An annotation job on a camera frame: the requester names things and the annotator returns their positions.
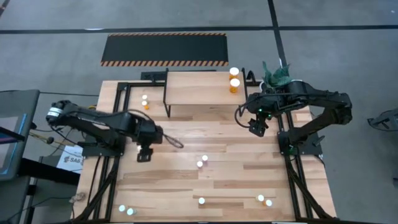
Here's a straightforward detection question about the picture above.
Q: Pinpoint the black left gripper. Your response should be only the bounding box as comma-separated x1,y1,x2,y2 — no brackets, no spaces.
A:
132,119,164,163

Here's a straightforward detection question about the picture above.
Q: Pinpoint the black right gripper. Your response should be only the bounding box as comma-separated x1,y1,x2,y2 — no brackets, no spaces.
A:
247,93,282,137

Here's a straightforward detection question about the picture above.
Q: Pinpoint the green plant in white pot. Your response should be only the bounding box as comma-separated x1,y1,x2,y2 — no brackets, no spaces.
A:
261,60,293,90

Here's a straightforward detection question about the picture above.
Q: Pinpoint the white paper sign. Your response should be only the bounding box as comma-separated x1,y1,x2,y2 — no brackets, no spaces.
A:
56,144,85,174

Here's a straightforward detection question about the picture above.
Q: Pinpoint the brown twine bundle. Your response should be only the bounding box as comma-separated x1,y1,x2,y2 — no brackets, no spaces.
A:
68,192,87,203

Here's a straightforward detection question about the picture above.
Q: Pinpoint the black stand bar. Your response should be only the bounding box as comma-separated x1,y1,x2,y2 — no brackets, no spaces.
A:
18,157,81,186

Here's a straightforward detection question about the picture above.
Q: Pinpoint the black hazard-striped floor mat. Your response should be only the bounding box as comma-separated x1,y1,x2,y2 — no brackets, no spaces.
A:
100,32,229,67

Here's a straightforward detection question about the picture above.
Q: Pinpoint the black floor stand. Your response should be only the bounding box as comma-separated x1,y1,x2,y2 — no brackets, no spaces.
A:
367,108,398,132

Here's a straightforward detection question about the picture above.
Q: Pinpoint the dark monitor screen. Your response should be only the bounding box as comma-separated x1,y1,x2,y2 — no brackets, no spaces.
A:
0,89,40,182

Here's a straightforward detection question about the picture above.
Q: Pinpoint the black clamp handle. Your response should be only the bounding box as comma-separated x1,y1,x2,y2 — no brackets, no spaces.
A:
245,70,259,85

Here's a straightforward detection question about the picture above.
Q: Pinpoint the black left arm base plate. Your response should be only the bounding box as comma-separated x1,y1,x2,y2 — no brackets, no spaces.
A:
81,141,126,157

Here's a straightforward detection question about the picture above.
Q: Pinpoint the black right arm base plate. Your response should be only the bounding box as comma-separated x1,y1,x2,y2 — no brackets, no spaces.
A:
277,130,323,156

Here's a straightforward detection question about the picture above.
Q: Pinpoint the black aluminium rig frame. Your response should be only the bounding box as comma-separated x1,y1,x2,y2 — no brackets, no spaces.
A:
73,68,338,222

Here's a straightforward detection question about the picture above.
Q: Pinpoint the wooden shelf with black frame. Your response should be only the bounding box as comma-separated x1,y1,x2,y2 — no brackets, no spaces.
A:
163,68,249,118

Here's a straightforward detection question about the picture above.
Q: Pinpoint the black perforated bracket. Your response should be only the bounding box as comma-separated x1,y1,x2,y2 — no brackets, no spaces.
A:
141,70,167,81

